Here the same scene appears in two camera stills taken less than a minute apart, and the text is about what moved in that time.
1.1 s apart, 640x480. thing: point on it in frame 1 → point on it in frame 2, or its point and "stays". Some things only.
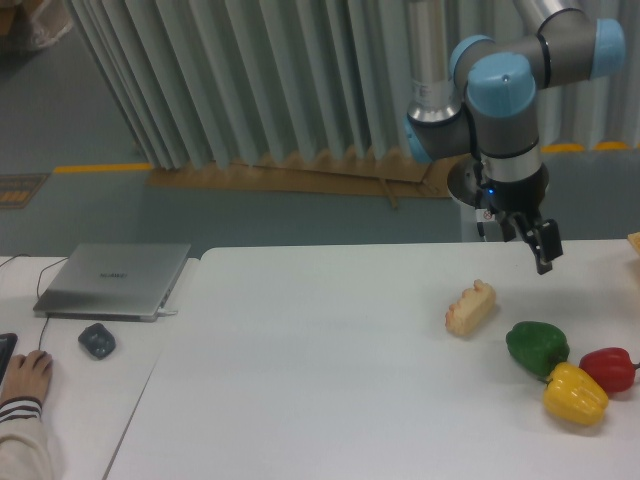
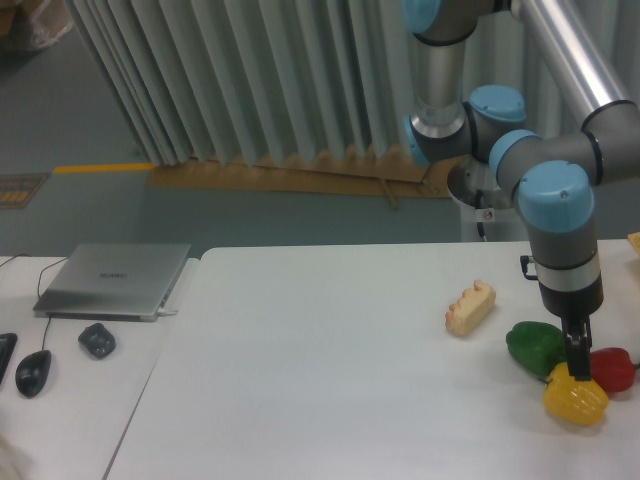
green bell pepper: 537,346 stays
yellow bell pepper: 572,394 stays
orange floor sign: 17,189 stays
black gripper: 524,196 → 575,305
